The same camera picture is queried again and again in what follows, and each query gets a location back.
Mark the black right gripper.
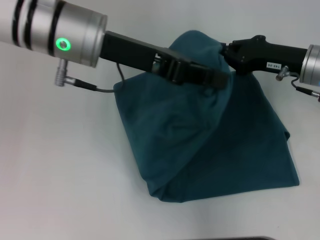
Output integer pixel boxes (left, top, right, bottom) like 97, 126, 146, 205
159, 35, 309, 89

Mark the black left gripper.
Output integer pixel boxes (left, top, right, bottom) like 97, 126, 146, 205
99, 30, 178, 81

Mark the teal FREE print T-shirt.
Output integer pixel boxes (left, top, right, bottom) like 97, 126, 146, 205
112, 29, 301, 205

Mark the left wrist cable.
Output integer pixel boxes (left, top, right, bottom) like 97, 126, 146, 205
54, 59, 127, 94

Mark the right wrist cable with plug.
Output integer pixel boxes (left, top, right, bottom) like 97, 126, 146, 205
275, 64, 320, 103

